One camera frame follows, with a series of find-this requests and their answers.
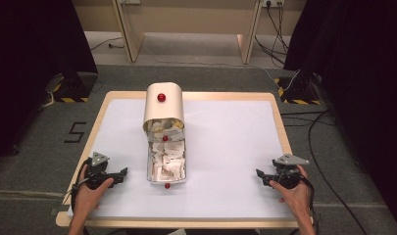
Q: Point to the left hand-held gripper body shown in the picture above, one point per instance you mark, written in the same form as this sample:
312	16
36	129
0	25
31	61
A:
96	169

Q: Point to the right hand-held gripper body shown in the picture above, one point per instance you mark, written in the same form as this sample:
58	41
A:
288	171

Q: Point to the cream storage box with lid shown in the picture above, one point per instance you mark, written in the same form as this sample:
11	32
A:
163	109

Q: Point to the person's right hand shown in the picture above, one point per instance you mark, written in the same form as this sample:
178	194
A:
295	196

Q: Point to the person's left hand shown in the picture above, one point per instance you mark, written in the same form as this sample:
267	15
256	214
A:
88	197

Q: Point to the white table mat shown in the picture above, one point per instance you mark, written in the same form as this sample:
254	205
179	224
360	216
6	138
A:
225	156

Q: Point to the pile of white packets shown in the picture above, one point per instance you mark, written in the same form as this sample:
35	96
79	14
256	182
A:
166	160

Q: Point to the heap of crumpled paper packets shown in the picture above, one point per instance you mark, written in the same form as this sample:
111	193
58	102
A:
162	125

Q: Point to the stand base with striped tape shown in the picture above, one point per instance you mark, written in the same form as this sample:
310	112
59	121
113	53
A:
297	91
73	86

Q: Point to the wooden table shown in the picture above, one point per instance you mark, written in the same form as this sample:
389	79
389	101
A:
192	95

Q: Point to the black curtain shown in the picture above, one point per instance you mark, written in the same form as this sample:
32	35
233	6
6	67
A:
32	65
359	81

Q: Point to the wooden desk leg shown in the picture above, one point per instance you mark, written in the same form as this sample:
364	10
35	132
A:
130	39
248	39

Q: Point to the white wall socket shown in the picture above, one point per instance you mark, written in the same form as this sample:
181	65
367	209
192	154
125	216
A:
272	2

